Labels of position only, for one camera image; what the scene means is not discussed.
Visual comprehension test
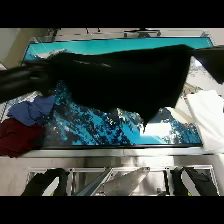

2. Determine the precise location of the black garment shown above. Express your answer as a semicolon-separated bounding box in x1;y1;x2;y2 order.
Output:
45;43;202;130

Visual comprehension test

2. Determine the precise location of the blue garment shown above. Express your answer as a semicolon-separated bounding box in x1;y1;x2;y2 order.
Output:
7;95;57;127

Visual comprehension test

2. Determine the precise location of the white garment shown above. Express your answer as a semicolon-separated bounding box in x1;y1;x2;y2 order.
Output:
165;89;224;155

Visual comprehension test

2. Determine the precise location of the dark red garment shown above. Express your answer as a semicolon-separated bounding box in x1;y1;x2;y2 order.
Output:
0;117;47;159

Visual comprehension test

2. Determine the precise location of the silver frame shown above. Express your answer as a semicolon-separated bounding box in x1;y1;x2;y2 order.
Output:
19;146;224;197

